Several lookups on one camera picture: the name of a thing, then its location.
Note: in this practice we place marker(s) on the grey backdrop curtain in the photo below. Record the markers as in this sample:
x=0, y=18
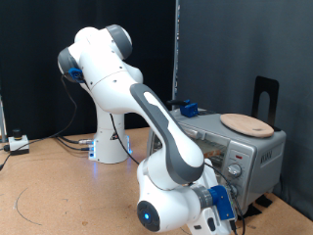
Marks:
x=228, y=49

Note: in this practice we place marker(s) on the large silver oven knob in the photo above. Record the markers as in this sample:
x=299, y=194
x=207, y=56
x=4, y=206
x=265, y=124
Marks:
x=234, y=170

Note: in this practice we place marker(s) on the vertical metal pole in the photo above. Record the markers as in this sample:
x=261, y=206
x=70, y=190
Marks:
x=176, y=49

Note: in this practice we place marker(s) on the black backdrop curtain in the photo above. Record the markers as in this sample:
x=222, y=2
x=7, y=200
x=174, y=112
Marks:
x=29, y=49

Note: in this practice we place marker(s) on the grey emergency stop box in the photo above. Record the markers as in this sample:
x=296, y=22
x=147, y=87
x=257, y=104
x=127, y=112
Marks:
x=19, y=145

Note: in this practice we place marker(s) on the small silver oven knob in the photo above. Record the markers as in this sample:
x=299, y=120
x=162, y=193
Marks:
x=233, y=190

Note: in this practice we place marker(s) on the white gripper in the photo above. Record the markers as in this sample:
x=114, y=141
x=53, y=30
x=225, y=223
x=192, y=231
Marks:
x=208, y=225

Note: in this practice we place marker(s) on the round wooden cutting board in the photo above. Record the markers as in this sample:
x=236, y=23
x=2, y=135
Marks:
x=247, y=125

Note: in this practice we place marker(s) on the thin metal post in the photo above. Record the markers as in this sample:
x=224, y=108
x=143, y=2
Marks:
x=2, y=120

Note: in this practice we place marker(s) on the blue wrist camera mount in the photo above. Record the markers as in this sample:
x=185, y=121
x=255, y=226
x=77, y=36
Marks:
x=223, y=202

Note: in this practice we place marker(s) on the black foam pad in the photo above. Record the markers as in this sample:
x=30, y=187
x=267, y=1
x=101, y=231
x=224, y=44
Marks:
x=264, y=201
x=252, y=210

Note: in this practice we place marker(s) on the silver toaster oven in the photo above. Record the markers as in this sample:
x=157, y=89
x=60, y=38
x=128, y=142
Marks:
x=260, y=156

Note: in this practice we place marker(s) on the black metal bookend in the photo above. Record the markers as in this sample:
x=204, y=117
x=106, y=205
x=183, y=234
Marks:
x=260, y=84

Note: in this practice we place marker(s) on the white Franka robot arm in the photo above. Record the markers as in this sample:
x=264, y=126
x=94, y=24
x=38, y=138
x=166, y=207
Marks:
x=107, y=84

